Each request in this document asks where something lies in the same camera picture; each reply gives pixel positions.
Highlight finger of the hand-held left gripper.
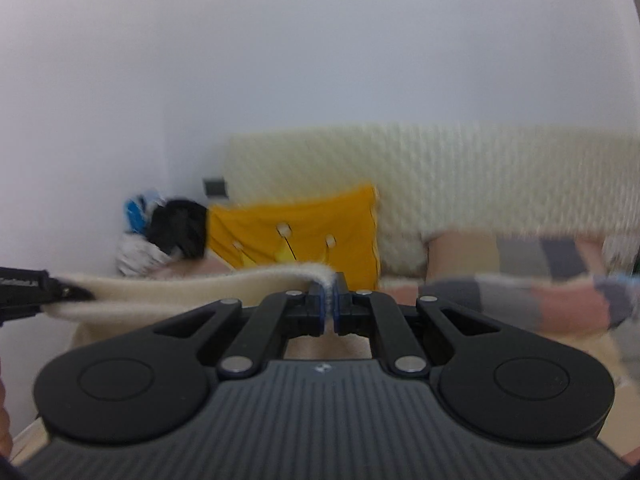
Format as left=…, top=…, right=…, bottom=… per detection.
left=49, top=279, right=97, bottom=307

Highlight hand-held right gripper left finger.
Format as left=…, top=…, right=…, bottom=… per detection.
left=154, top=283, right=324, bottom=379

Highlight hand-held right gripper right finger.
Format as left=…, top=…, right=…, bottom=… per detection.
left=333, top=272, right=502, bottom=379

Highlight cream knit sweater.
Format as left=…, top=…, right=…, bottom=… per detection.
left=47, top=259, right=337, bottom=352

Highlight person's left forearm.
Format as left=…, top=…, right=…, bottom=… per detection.
left=0, top=374, right=15, bottom=462

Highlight white clothes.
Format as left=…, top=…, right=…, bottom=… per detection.
left=116, top=232, right=174, bottom=277

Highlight black clothes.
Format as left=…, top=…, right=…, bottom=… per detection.
left=147, top=198, right=211, bottom=261

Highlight patchwork bed sheet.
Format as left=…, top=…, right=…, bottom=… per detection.
left=70, top=254, right=640, bottom=403

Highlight white fluffy pillow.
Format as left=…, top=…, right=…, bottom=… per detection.
left=379, top=232, right=427, bottom=277

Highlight yellow crown pillow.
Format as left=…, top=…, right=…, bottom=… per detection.
left=206, top=185, right=384, bottom=291

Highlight blue plastic item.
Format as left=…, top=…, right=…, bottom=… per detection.
left=123, top=187, right=169, bottom=236

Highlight patchwork duvet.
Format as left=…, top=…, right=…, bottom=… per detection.
left=422, top=271, right=640, bottom=332

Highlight cream quilted headboard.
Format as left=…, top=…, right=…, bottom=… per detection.
left=222, top=121, right=640, bottom=282

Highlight grey wall socket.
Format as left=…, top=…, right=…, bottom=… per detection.
left=202, top=177, right=230, bottom=199

